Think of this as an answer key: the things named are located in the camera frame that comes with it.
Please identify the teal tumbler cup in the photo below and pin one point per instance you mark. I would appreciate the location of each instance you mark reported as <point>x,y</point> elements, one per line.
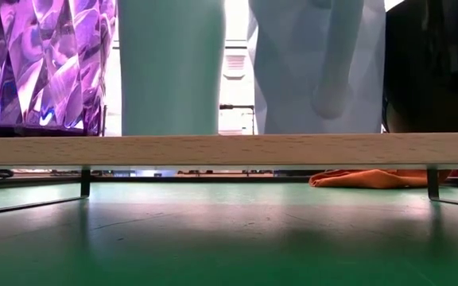
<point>171,67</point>

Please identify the purple faceted plastic cup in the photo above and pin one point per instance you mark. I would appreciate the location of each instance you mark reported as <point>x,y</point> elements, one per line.
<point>46,67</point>

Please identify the wooden shelf with black legs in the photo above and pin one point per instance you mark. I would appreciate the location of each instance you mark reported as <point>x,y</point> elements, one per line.
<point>229,150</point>

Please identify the background table with black legs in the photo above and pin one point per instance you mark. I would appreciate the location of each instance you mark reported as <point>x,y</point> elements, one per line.
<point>237,106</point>

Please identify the white air vent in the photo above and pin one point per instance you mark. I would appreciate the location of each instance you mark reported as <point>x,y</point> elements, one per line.
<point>235,66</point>

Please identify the green table mat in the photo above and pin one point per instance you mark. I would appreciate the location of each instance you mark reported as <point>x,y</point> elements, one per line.
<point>229,238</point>

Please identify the light blue faceted mug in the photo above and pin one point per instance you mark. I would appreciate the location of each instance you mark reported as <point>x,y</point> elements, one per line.
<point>292,59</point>

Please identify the orange cloth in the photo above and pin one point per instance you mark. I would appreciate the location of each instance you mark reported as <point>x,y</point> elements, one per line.
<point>368,178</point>

